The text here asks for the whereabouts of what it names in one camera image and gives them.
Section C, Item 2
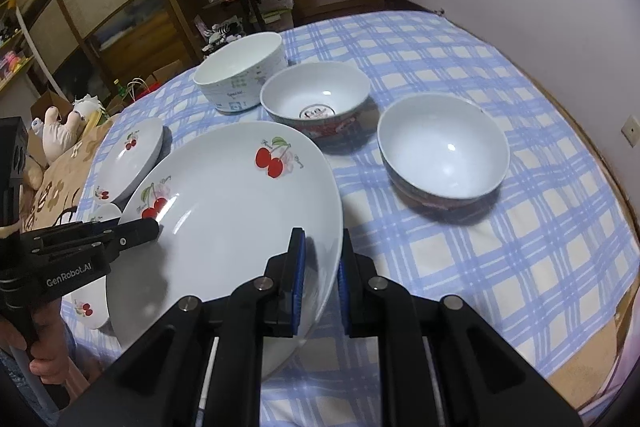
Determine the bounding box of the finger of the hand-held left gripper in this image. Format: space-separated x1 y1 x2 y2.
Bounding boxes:
30 217 160 265

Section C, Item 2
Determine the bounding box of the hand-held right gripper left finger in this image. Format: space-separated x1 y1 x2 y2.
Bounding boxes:
52 227 307 427

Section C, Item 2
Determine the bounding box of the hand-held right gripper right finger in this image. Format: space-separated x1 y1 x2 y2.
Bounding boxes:
337 229 583 427

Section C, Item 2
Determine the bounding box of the large cherry print plate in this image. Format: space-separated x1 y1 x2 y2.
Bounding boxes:
105 122 345 380

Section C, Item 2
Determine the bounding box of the person's left hand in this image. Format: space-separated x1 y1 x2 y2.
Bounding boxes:
27 304 77 387

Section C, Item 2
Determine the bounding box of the small white dish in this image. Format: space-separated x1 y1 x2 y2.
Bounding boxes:
87 203 123 224

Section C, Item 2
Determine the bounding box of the small cherry print plate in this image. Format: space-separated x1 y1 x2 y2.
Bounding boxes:
95 117 166 204
62 289 111 330

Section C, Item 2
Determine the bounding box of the brown floral blanket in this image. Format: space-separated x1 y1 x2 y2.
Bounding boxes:
20 114 121 233

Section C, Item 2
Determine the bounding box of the cream plush toy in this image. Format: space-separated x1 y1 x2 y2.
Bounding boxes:
20 152 47 188

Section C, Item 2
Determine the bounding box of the white stuffed toy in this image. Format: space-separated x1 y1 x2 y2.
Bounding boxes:
32 94 108 158

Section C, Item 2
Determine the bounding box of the red paper bag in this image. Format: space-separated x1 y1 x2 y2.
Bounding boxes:
127 77 163 102

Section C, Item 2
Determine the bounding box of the open cardboard box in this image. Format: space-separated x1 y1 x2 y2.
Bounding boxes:
30 89 71 124

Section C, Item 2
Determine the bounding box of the patterned bowl with plain inside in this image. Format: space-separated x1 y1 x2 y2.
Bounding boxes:
376 96 511 210

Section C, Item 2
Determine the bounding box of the patterned bowl with printed bottom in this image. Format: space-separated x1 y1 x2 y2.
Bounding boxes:
260 63 372 142

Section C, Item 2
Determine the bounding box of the white cylindrical bowl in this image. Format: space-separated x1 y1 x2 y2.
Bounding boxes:
192 32 287 115

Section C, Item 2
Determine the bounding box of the basket of socks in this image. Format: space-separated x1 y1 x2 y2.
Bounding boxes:
202 21 246 58

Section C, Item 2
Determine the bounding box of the black side table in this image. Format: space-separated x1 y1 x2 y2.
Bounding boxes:
202 0 292 34

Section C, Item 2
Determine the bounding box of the blue plaid cloth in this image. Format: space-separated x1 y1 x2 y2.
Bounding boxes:
60 9 640 427

